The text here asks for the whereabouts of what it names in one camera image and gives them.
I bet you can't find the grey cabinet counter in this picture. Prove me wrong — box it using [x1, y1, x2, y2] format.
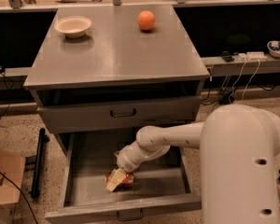
[24, 5, 208, 108]

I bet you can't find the open grey drawer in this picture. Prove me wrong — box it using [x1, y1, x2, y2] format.
[45, 128, 201, 224]

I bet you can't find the black small device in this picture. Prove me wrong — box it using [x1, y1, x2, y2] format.
[221, 51, 234, 63]

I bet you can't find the white paper bowl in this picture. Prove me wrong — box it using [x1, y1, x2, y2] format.
[54, 16, 91, 38]

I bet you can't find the closed grey upper drawer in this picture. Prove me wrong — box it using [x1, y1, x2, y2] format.
[38, 96, 200, 133]

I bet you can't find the cardboard box left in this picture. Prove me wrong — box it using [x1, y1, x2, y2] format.
[0, 148, 25, 224]

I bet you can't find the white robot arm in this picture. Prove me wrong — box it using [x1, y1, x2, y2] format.
[106, 104, 280, 224]

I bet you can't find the white power strip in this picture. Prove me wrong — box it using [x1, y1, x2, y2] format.
[238, 51, 267, 61]

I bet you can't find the orange fruit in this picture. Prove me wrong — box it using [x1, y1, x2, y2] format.
[137, 10, 155, 31]

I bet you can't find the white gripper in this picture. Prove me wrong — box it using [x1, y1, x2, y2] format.
[106, 141, 170, 192]

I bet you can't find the black cable left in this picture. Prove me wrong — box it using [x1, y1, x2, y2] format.
[0, 162, 40, 224]

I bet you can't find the blue white bowl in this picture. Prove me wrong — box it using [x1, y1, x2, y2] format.
[267, 40, 280, 58]

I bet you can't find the red coke can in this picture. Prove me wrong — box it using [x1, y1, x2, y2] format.
[117, 173, 133, 188]

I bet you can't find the black bar on floor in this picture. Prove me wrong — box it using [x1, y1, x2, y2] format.
[30, 128, 49, 199]

